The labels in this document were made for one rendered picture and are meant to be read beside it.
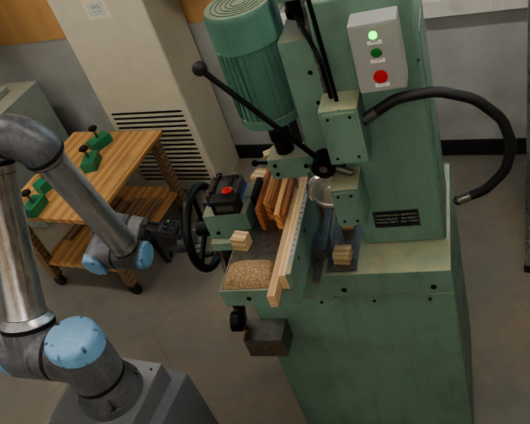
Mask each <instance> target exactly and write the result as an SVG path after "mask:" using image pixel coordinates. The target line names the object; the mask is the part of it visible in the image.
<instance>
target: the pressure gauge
mask: <svg viewBox="0 0 530 424"><path fill-rule="evenodd" d="M229 327H230V329H231V331H232V332H235V331H244V332H245V333H246V331H248V327H247V325H246V318H245V315H244V313H243V312H242V311H232V312H231V313H230V316H229Z"/></svg>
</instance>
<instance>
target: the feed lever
mask: <svg viewBox="0 0 530 424"><path fill-rule="evenodd" d="M192 72H193V74H194V75H195V76H197V77H202V76H205V77H206V78H208V79H209V80H210V81H211V82H212V83H214V84H215V85H216V86H218V87H219V88H221V89H222V90H223V91H225V92H226V93H228V94H229V95H230V96H232V97H233V98H234V99H235V100H236V101H237V102H239V103H240V104H242V105H243V106H244V107H246V108H247V109H249V110H250V111H251V112H253V113H254V114H255V115H256V116H257V117H259V118H260V119H262V120H263V121H264V122H266V123H267V124H268V125H270V126H271V127H273V128H274V129H275V130H276V131H277V132H279V133H280V134H281V135H283V136H284V137H285V138H287V139H288V140H290V141H291V142H292V143H294V144H295V145H296V146H298V147H299V148H300V149H301V150H302V151H304V152H305V153H307V154H308V155H309V156H311V157H312V158H313V162H312V166H311V170H312V172H313V173H314V174H315V175H316V176H317V177H318V178H330V177H332V176H333V175H334V174H335V172H336V171H338V172H341V173H344V174H347V175H349V176H352V175H353V174H354V171H353V170H352V169H349V168H347V167H343V166H340V165H337V164H336V165H332V164H331V160H330V157H329V154H328V150H327V148H322V149H320V150H318V151H316V152H313V151H312V150H311V149H310V148H309V147H307V146H306V145H305V144H303V143H302V142H301V141H299V140H298V139H296V138H295V137H294V136H292V135H291V134H290V133H289V132H288V131H286V130H285V129H283V128H282V127H281V126H280V125H278V124H277V123H275V122H274V121H273V120H271V119H270V118H269V117H268V116H267V115H265V114H264V113H262V112H261V111H260V110H259V109H257V108H256V107H254V106H253V105H252V104H250V103H249V102H247V101H246V100H245V99H244V98H243V97H241V96H240V95H239V94H237V93H236V92H235V91H233V90H232V89H231V88H229V87H228V86H226V85H225V84H224V83H223V82H222V81H220V80H219V79H218V78H216V77H215V76H213V75H212V74H211V73H210V72H208V71H207V66H206V64H205V63H204V62H202V61H196V62H195V63H194V64H193V65H192Z"/></svg>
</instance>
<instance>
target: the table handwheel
mask: <svg viewBox="0 0 530 424"><path fill-rule="evenodd" d="M208 188H209V184H208V183H207V182H196V183H195V184H193V185H192V186H191V188H190V189H189V190H188V192H187V194H186V196H185V199H184V202H183V211H182V233H183V243H184V246H185V249H186V252H187V254H188V257H189V260H190V261H191V263H192V264H193V265H194V266H195V267H196V268H197V269H198V270H199V271H200V272H202V273H210V272H212V271H214V270H215V269H216V268H217V267H218V265H219V264H220V258H219V255H218V252H217V251H215V254H214V256H213V258H212V260H211V261H210V263H208V264H205V263H204V257H205V248H206V241H207V236H211V235H210V233H209V230H208V228H207V226H206V224H205V223H204V220H203V214H202V212H201V209H200V207H199V204H198V201H197V199H196V197H195V196H196V194H197V193H198V192H199V191H200V190H204V191H205V190H207V189H208ZM193 206H194V208H195V211H196V213H197V216H198V219H197V220H196V221H195V224H194V229H195V232H196V234H197V235H198V236H201V246H200V255H199V256H198V254H197V252H196V250H195V247H194V244H193V237H192V231H191V213H192V207H193Z"/></svg>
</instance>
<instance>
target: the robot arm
mask: <svg viewBox="0 0 530 424"><path fill-rule="evenodd" d="M64 150H65V144H64V142H63V141H62V140H61V138H60V137H59V136H58V135H57V134H56V133H55V132H54V131H53V130H51V129H50V128H48V127H47V126H45V125H43V124H41V123H40V122H38V121H36V120H34V119H31V118H29V117H26V116H23V115H20V114H0V299H1V303H2V307H3V314H4V317H5V318H4V320H3V322H2V323H1V324H0V371H1V372H3V373H4V374H6V375H10V376H13V377H15V378H20V379H40V380H48V381H56V382H65V383H68V384H70V385H71V386H72V388H73V389H74V390H75V391H76V392H77V394H78V399H79V405H80V407H81V410H82V412H83V413H84V414H85V416H86V417H87V418H89V419H90V420H92V421H96V422H106V421H112V420H115V419H117V418H119V417H121V416H122V415H124V414H125V413H126V412H128V411H129V410H130V409H131V408H132V407H133V406H134V405H135V403H136V402H137V401H138V399H139V398H140V394H141V392H142V389H143V378H142V375H141V373H140V371H139V370H138V368H137V367H136V366H135V365H133V364H132V363H129V362H127V361H125V360H124V359H122V358H121V357H120V355H119V354H118V353H117V351H116V350H115V348H114V347H113V345H112V344H111V342H110V341H109V339H108V338H107V337H106V336H105V334H104V332H103V330H102V329H101V327H100V326H98V325H97V324H96V323H95V322H94V321H93V320H92V319H90V318H88V317H86V316H84V317H83V316H72V317H69V318H66V319H65V320H63V321H60V324H59V325H57V323H56V315H55V313H54V312H53V311H52V310H49V309H47V308H46V306H45V299H44V295H43V291H42V287H41V283H40V276H39V272H38V268H37V264H36V260H35V255H34V248H33V244H32V241H31V236H30V233H29V225H28V221H27V217H26V214H25V209H24V202H23V198H22V194H21V190H20V186H19V179H18V174H17V171H16V166H15V164H16V161H17V162H20V163H22V164H23V165H24V166H25V167H26V168H27V169H28V170H29V171H31V172H38V173H39V174H40V175H41V176H42V177H43V178H44V179H45V180H46V181H47V182H48V183H49V185H50V186H51V187H52V188H53V189H54V190H55V191H56V192H57V193H58V194H59V195H60V196H61V197H62V198H63V199H64V200H65V201H66V202H67V203H68V204H69V205H70V206H71V208H72V209H73V210H74V211H75V212H76V213H77V214H78V215H79V216H80V217H81V219H82V220H83V221H84V222H85V223H86V224H87V225H88V226H89V227H90V228H91V232H92V234H93V235H92V238H91V240H90V242H89V244H88V246H87V250H86V252H85V254H83V259H82V265H83V266H84V267H85V268H86V269H87V270H88V271H90V272H92V273H95V274H98V275H106V274H107V273H108V272H109V269H138V270H141V269H147V268H149V267H150V265H151V263H152V260H153V256H154V251H153V247H154V248H155V250H156V251H157V252H158V254H159V255H160V256H161V258H162V259H163V260H164V262H165V263H170V262H172V260H173V257H174V255H175V252H176V253H180V252H186V249H185V246H184V243H183V233H182V231H180V224H179V220H178V219H173V218H169V217H164V218H163V220H159V222H155V221H150V218H149V217H146V218H145V217H140V216H135V215H127V214H122V213H118V212H114V210H113V209H112V208H111V207H110V206H109V204H108V203H107V202H106V201H105V199H104V198H103V197H102V196H101V195H100V193H99V192H98V191H97V190H96V189H95V187H94V186H93V185H92V184H91V183H90V182H89V181H88V180H87V179H86V177H85V176H84V175H83V174H82V172H81V171H80V170H79V169H78V168H77V166H76V165H75V164H74V163H73V162H72V160H71V159H70V158H69V157H68V156H67V154H66V153H65V152H64ZM169 219H170V220H169ZM163 221H164V222H163ZM160 222H161V223H160ZM149 237H150V240H149V241H147V240H148V238H149ZM180 239H182V240H180ZM84 398H85V399H84Z"/></svg>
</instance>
